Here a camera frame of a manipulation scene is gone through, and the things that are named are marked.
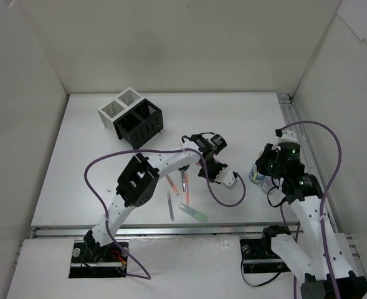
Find orange gel pen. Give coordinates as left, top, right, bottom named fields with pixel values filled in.
left=165, top=174, right=179, bottom=196

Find purple gel pen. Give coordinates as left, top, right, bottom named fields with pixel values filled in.
left=166, top=191, right=174, bottom=222

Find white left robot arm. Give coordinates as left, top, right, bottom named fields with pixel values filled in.
left=84, top=134, right=230, bottom=262

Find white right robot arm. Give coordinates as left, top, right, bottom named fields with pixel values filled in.
left=255, top=141, right=367, bottom=298

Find clear jar of rubber bands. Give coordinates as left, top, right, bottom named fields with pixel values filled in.
left=261, top=177, right=279, bottom=194

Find red-orange gel pen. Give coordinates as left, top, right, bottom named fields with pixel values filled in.
left=184, top=172, right=189, bottom=206

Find green highlighter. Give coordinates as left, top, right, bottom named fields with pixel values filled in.
left=179, top=204, right=207, bottom=222

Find black mesh double container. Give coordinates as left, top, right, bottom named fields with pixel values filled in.
left=113, top=98, right=164, bottom=150

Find white mesh double container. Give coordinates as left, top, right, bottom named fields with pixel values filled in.
left=98, top=87, right=143, bottom=129

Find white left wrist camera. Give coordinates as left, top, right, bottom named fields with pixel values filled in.
left=219, top=170, right=237, bottom=189

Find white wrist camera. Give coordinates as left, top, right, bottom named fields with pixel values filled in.
left=219, top=170, right=237, bottom=189
left=275, top=129, right=298, bottom=146

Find black handled scissors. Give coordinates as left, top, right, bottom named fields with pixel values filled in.
left=179, top=165, right=189, bottom=192

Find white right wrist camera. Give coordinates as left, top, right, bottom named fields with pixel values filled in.
left=275, top=129, right=298, bottom=146

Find aluminium front rail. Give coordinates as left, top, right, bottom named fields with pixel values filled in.
left=28, top=222, right=283, bottom=239

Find aluminium side rail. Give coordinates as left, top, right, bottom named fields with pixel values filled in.
left=276, top=93, right=367, bottom=299

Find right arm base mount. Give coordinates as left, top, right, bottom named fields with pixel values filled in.
left=240, top=239, right=291, bottom=274

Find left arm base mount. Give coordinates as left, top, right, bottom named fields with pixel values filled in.
left=69, top=240, right=128, bottom=279

